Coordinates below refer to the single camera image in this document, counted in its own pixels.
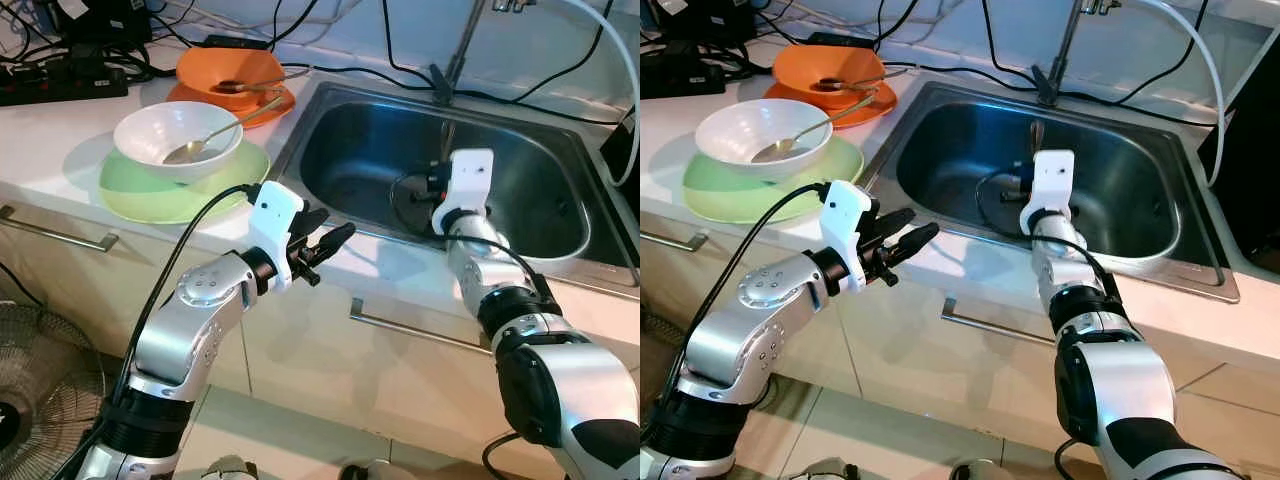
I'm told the metal spoon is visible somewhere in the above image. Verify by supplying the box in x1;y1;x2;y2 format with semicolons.
162;95;271;166
750;92;881;164
210;68;311;96
815;68;911;93

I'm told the green plate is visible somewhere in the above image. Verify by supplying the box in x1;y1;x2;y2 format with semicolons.
682;138;866;224
98;140;271;225

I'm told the white bowl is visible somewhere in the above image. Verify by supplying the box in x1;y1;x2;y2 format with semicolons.
695;98;834;183
113;100;244;186

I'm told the stainless steel sink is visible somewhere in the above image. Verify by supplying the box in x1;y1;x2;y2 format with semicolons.
860;80;1241;304
268;78;641;291

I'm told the metal faucet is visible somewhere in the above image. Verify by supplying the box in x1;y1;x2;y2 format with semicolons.
430;0;538;106
1030;0;1126;106

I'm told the orange plate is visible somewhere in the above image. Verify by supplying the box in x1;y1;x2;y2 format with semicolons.
763;80;898;129
165;82;297;131

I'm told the orange bowl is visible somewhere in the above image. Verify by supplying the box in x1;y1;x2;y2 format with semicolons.
176;45;286;111
772;45;886;109

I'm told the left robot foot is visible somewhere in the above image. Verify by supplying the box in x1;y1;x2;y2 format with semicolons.
200;455;263;480
800;458;863;480

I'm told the floor fan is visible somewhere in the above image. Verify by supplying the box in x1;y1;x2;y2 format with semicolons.
0;303;108;480
640;310;686;401

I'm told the black power strip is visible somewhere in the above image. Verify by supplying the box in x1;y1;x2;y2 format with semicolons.
0;60;131;107
640;40;769;99

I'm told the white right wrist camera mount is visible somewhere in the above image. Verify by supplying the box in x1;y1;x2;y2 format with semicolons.
1022;150;1076;226
438;149;496;226

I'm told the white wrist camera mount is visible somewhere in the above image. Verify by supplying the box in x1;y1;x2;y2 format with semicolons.
820;180;874;294
438;149;496;226
1022;150;1076;226
247;181;304;293

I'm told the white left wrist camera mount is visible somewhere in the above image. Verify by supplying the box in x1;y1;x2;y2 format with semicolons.
247;181;304;293
820;180;874;294

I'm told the black wall cable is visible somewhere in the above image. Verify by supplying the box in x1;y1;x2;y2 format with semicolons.
381;0;446;91
980;0;1039;93

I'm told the white hose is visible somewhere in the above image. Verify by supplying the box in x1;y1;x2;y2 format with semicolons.
1130;0;1223;189
545;0;641;186

